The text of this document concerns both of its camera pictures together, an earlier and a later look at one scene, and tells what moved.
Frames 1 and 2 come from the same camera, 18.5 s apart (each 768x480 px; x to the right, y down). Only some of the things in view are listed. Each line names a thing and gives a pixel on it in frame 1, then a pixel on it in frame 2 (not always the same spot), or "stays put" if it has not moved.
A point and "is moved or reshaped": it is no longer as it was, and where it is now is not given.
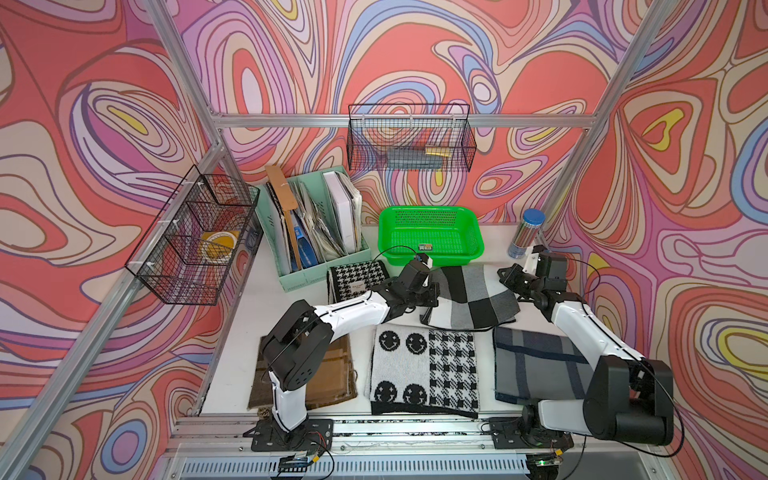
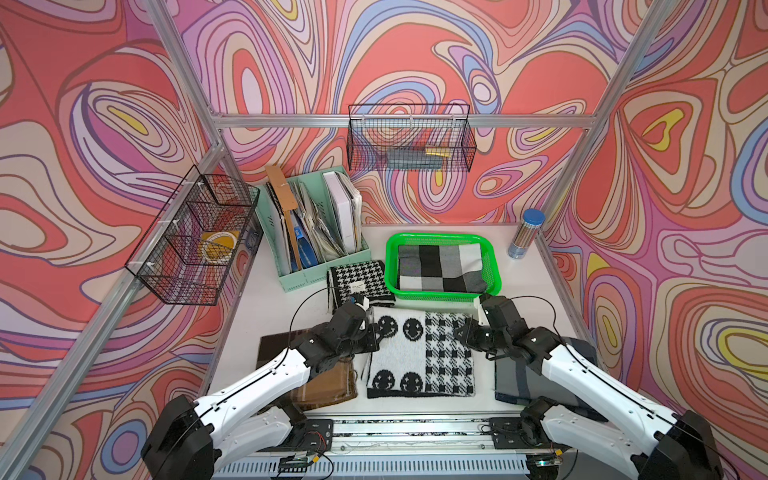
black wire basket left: x=185 y=255 stays put
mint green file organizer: x=311 y=222 stays put
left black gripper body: x=424 y=296 → x=363 y=341
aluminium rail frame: x=606 y=447 stays put
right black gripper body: x=522 y=282 → x=483 y=338
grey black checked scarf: x=472 y=297 is moved or reshaped
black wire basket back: x=414 y=136 stays put
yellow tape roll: x=218 y=246 stays put
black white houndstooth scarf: x=347 y=281 stays put
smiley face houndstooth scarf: x=412 y=367 is moved or reshaped
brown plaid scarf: x=334 y=382 stays put
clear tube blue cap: x=526 y=233 stays put
